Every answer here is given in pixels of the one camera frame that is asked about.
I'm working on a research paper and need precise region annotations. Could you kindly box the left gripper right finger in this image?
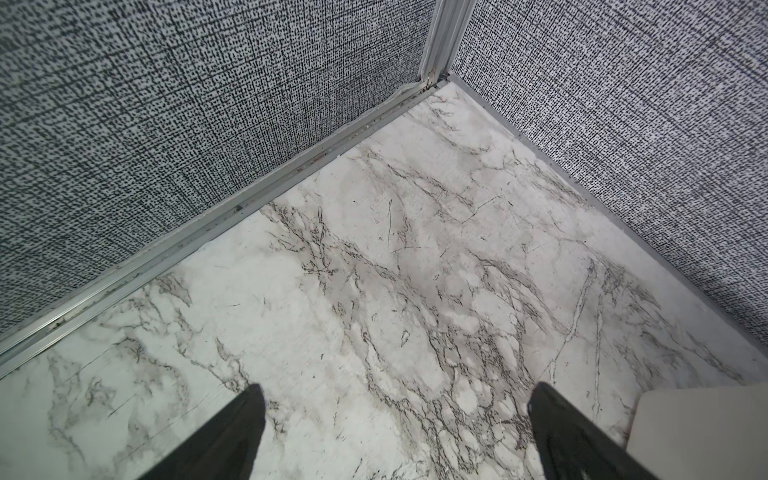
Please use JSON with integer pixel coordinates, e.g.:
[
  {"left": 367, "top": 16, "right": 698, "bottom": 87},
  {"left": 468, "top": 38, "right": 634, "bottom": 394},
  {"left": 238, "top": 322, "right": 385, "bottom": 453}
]
[{"left": 527, "top": 382, "right": 655, "bottom": 480}]

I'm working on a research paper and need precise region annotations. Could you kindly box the white plastic storage bin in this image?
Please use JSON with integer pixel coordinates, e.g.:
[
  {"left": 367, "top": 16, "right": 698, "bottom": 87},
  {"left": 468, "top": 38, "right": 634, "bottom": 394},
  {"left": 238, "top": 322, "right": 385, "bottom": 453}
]
[{"left": 627, "top": 383, "right": 767, "bottom": 480}]

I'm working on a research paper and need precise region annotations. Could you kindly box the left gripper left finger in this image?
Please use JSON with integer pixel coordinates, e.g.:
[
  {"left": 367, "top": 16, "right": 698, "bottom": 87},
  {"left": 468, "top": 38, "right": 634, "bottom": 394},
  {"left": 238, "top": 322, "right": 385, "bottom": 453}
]
[{"left": 142, "top": 384, "right": 266, "bottom": 479}]

